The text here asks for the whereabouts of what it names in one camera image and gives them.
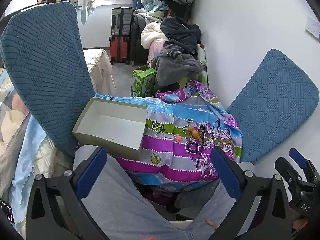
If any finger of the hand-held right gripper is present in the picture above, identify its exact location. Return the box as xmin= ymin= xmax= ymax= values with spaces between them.
xmin=274 ymin=156 xmax=302 ymax=189
xmin=289 ymin=148 xmax=320 ymax=180

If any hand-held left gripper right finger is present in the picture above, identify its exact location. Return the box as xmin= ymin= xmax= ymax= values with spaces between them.
xmin=207 ymin=146 xmax=293 ymax=240

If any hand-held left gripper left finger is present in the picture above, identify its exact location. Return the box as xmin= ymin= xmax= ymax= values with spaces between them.
xmin=26 ymin=146 xmax=110 ymax=240

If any silver ring bangle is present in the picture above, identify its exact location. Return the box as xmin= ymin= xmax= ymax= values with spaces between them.
xmin=185 ymin=141 xmax=200 ymax=155

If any green and white cardboard box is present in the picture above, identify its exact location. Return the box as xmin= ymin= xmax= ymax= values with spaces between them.
xmin=72 ymin=97 xmax=148 ymax=161

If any orange gourd pendant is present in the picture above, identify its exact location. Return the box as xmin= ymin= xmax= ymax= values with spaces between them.
xmin=182 ymin=126 xmax=202 ymax=140

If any person's right hand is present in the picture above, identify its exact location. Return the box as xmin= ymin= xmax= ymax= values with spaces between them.
xmin=290 ymin=216 xmax=310 ymax=233

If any person's right leg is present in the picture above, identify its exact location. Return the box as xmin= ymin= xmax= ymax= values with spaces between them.
xmin=192 ymin=161 xmax=257 ymax=240

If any floral printed cloth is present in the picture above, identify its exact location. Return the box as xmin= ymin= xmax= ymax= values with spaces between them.
xmin=95 ymin=80 xmax=244 ymax=188

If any blue textured chair back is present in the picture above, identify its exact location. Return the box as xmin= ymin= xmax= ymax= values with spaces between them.
xmin=0 ymin=1 xmax=97 ymax=158
xmin=226 ymin=49 xmax=320 ymax=164

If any patterned bed quilt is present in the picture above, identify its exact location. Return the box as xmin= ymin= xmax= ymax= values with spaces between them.
xmin=0 ymin=67 xmax=75 ymax=230

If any green carton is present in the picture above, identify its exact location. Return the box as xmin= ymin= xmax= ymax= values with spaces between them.
xmin=130 ymin=65 xmax=157 ymax=98

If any cream lace cover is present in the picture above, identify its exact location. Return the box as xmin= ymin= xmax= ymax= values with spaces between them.
xmin=83 ymin=48 xmax=116 ymax=97

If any grey fleece blanket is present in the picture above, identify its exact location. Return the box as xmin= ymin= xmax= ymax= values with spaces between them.
xmin=151 ymin=44 xmax=204 ymax=92

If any red suitcase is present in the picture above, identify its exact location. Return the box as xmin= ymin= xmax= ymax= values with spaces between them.
xmin=109 ymin=35 xmax=130 ymax=64

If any black suitcase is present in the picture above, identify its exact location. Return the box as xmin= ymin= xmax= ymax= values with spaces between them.
xmin=129 ymin=22 xmax=148 ymax=65

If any pink cloth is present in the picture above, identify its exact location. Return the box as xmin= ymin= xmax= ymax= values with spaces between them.
xmin=149 ymin=39 xmax=168 ymax=65

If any dark jacket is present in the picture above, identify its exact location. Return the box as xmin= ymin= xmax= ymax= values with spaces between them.
xmin=160 ymin=17 xmax=202 ymax=53

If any white puffy jacket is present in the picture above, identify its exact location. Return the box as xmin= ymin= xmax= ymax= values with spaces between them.
xmin=141 ymin=21 xmax=170 ymax=53

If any grey suitcase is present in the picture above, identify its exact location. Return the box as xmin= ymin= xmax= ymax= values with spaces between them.
xmin=111 ymin=7 xmax=134 ymax=37

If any blue curtain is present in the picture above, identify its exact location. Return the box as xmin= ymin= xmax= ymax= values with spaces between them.
xmin=132 ymin=0 xmax=143 ymax=14

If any dark tassel cord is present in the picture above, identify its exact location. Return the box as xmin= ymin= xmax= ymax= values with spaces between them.
xmin=196 ymin=140 xmax=204 ymax=167

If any silver bead chain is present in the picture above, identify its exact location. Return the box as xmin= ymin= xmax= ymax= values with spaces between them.
xmin=151 ymin=121 xmax=175 ymax=139

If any wall switch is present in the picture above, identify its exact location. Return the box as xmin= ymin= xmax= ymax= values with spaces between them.
xmin=305 ymin=16 xmax=320 ymax=40

